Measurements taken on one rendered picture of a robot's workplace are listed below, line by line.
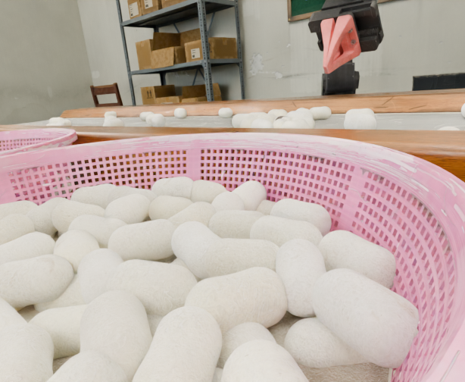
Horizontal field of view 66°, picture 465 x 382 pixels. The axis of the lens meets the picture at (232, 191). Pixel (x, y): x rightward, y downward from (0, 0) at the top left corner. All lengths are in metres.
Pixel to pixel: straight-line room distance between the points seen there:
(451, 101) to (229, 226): 0.45
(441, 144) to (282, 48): 2.82
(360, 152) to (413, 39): 2.42
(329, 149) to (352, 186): 0.03
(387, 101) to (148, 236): 0.48
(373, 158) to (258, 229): 0.06
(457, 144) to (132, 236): 0.16
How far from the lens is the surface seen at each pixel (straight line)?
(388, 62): 2.62
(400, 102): 0.58
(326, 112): 0.54
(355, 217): 0.17
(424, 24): 2.57
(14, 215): 0.22
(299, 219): 0.17
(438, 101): 0.57
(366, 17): 0.62
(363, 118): 0.38
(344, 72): 0.95
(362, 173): 0.17
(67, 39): 5.29
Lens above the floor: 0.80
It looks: 17 degrees down
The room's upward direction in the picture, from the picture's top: 5 degrees counter-clockwise
